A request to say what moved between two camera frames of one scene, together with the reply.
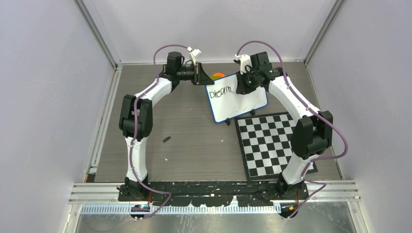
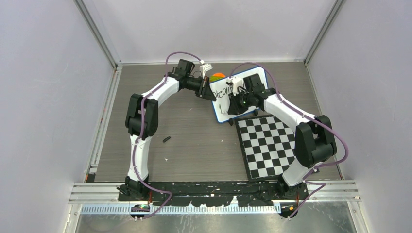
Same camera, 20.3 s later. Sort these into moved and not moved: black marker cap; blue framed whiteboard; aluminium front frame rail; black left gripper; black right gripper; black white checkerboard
Moved: black left gripper; black right gripper
Not moved: aluminium front frame rail; black white checkerboard; black marker cap; blue framed whiteboard
